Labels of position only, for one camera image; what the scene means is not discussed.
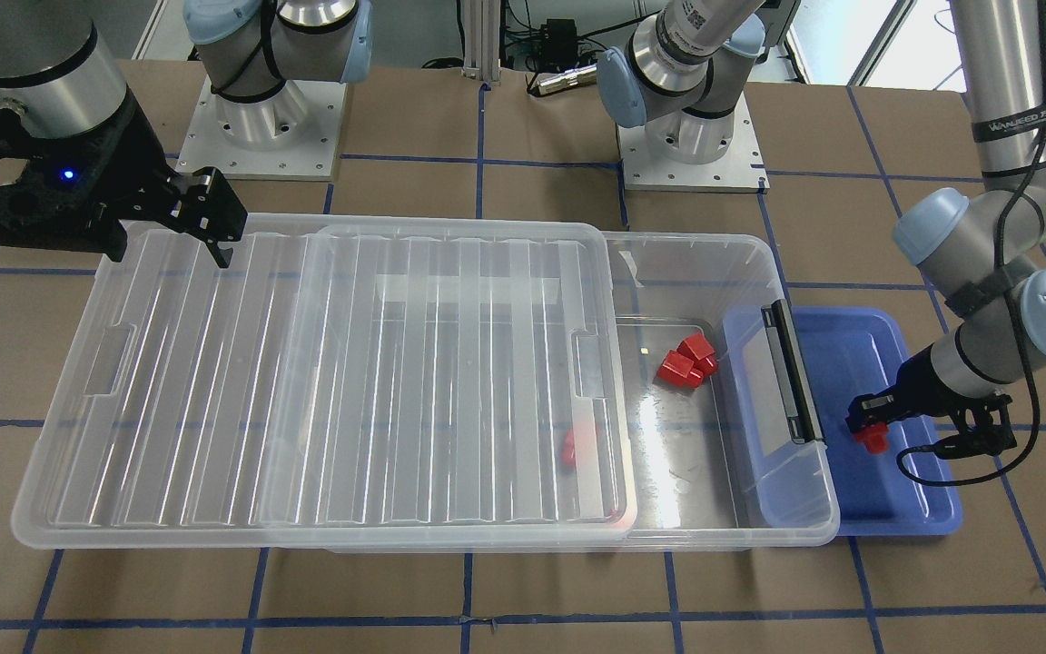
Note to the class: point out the blue plastic tray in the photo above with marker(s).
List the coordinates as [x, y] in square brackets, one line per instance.
[847, 351]

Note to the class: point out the clear plastic storage box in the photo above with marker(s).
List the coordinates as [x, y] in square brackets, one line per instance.
[695, 436]

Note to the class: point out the aluminium frame post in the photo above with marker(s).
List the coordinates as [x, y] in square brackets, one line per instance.
[481, 23]

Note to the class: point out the red block upper pair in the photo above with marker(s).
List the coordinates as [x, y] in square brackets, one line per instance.
[701, 351]

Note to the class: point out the red block pair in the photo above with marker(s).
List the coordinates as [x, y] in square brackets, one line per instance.
[680, 371]
[701, 351]

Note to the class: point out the red block box centre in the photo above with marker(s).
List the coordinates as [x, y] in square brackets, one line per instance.
[578, 444]

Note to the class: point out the clear plastic box lid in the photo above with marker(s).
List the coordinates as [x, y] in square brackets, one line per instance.
[160, 433]

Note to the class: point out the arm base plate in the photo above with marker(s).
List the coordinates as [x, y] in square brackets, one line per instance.
[684, 153]
[293, 136]

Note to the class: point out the black power adapter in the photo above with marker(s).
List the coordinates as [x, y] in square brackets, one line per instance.
[558, 44]

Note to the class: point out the red block lower pair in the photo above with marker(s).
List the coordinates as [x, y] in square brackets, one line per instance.
[680, 371]

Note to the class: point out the red block from tray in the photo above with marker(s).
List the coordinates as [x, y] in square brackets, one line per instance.
[874, 438]

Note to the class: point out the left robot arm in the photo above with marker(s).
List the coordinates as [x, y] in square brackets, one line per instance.
[691, 60]

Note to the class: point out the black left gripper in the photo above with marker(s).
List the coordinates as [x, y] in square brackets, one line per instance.
[912, 377]

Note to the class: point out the black box latch handle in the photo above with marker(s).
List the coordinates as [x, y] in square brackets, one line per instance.
[800, 410]

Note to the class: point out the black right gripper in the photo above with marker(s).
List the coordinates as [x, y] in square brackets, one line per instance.
[135, 154]

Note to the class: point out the silver cylinder connector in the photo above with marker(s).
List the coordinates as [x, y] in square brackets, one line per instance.
[571, 79]

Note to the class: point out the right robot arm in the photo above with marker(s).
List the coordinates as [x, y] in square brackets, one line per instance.
[57, 72]

